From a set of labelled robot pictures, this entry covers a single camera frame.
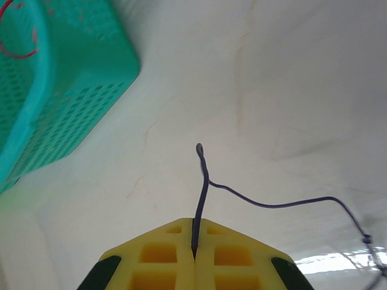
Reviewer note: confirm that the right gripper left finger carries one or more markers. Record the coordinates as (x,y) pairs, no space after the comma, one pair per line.
(157,256)

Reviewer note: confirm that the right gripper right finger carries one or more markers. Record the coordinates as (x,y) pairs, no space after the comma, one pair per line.
(242,259)

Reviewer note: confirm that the teal plastic basket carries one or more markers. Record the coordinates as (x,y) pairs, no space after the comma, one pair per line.
(60,99)

